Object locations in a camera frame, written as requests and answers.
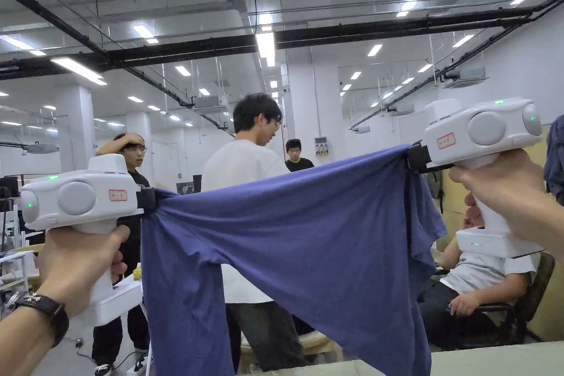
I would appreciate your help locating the grey backpack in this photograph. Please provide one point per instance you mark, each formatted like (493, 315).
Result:
(434, 184)

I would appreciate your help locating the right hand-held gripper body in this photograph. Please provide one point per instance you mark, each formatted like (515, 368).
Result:
(484, 129)

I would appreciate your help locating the person's right forearm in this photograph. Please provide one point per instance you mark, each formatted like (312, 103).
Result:
(551, 222)

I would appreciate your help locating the person's left hand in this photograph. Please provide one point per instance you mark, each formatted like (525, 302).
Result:
(70, 261)

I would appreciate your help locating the dark blue shirt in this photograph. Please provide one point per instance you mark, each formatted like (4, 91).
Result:
(299, 239)

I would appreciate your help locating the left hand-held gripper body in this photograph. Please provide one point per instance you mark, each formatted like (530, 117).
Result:
(79, 197)

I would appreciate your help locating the person's right hand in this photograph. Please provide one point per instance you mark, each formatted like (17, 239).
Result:
(511, 186)

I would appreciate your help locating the person's left forearm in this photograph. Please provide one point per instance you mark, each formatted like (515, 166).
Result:
(22, 345)

